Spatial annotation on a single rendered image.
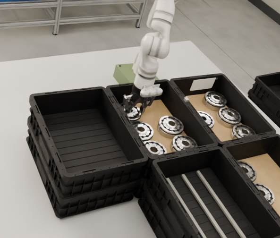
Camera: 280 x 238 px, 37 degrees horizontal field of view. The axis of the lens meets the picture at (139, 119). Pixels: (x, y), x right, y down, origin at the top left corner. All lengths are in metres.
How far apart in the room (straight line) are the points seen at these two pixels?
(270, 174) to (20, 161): 0.96
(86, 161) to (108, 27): 2.57
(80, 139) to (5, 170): 0.29
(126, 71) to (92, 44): 1.62
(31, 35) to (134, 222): 2.39
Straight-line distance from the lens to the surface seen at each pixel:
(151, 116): 1.74
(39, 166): 1.58
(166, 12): 1.52
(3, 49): 3.43
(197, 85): 1.91
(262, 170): 1.74
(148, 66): 1.53
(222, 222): 1.49
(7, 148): 1.68
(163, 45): 1.49
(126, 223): 1.53
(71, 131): 1.59
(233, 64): 4.03
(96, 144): 1.56
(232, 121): 1.84
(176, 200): 1.34
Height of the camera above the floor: 1.93
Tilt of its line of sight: 40 degrees down
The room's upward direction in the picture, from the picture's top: 18 degrees clockwise
